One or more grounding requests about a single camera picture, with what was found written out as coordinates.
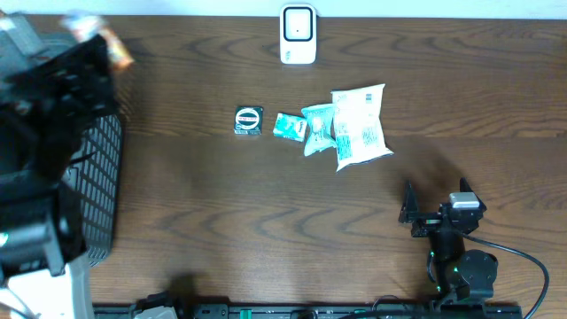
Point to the white barcode scanner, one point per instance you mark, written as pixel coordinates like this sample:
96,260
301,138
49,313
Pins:
298,34

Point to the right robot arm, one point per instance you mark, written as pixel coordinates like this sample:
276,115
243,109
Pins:
464,277

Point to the cream snack bag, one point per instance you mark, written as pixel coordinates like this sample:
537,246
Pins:
357,126

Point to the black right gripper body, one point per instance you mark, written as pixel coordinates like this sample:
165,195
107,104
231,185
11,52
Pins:
427,223

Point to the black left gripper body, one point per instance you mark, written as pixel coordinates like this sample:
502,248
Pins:
66,107

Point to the teal gum box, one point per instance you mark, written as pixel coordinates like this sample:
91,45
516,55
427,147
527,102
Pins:
290,127

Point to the teal small snack packet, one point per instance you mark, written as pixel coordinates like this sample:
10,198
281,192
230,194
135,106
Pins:
319,119

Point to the grey plastic shopping basket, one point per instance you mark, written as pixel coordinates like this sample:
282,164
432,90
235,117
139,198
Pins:
102,186

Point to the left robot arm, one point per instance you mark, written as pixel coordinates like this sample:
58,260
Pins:
44,294

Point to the orange snack packet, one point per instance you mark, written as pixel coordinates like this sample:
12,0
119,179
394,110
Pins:
85,26

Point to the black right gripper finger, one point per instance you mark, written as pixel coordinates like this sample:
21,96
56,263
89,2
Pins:
409,205
464,185

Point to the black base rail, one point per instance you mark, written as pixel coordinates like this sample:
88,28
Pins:
386,309

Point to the round black white container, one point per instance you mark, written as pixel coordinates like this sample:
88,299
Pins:
248,120

